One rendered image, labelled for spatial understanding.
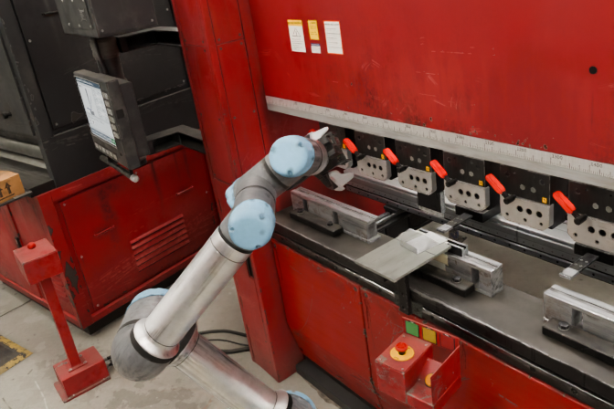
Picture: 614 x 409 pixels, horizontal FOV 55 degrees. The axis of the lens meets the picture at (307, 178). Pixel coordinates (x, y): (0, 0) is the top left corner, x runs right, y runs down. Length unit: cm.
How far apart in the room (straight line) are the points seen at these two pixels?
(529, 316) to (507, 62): 75
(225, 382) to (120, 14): 149
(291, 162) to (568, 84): 74
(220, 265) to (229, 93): 145
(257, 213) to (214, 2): 150
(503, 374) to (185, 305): 111
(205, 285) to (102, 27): 147
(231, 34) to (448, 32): 100
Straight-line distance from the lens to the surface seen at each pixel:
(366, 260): 193
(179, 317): 110
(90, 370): 339
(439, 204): 195
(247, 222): 97
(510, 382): 191
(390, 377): 188
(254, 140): 251
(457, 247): 197
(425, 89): 179
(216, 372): 134
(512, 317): 188
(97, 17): 235
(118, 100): 237
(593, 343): 176
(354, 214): 231
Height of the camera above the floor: 198
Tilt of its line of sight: 22 degrees down
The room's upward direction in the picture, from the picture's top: 9 degrees counter-clockwise
